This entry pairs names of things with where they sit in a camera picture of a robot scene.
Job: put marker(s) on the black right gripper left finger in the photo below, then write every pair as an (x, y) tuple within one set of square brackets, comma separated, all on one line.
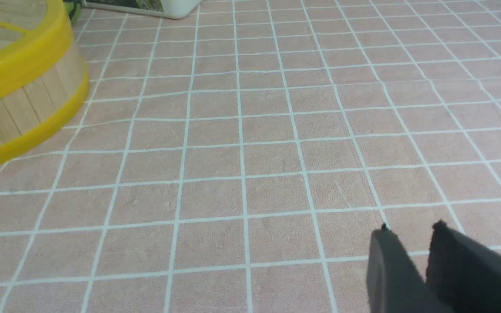
[(394, 285)]

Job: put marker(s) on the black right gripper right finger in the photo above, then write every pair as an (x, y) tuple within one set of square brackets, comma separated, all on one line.
[(462, 273)]

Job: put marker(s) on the woven bamboo lid yellow rim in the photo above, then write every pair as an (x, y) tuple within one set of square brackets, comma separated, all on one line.
[(34, 36)]

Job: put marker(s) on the white plastic box green lid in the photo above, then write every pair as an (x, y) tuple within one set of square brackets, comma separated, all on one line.
[(171, 9)]

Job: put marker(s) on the bamboo steamer basket yellow rims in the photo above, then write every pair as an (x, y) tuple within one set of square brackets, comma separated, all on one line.
[(38, 110)]

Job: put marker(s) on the pink checkered tablecloth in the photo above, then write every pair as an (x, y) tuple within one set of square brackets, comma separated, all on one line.
[(237, 160)]

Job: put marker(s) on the green watermelon toy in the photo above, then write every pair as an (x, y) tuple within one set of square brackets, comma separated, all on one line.
[(74, 9)]

